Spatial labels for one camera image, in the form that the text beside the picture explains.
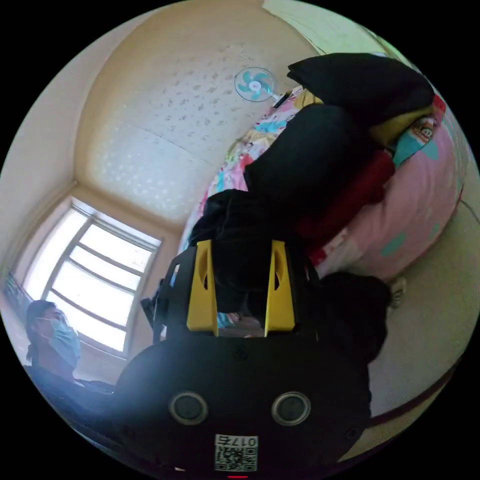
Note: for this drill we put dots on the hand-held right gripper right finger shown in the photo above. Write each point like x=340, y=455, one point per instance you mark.
x=282, y=300

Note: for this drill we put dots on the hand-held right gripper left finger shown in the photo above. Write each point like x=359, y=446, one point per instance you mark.
x=198, y=296

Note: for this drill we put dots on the black pants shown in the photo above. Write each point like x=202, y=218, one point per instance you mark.
x=300, y=168

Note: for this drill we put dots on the window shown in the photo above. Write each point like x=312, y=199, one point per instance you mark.
x=97, y=273

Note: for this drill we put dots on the person's body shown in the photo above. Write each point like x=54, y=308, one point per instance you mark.
x=56, y=348

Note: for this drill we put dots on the bed with pink printed sheet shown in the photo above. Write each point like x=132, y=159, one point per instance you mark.
x=416, y=195

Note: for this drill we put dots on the white fan with teal blades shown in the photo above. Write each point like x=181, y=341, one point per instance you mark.
x=254, y=84

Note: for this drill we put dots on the pile of clothes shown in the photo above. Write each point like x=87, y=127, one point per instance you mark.
x=356, y=82

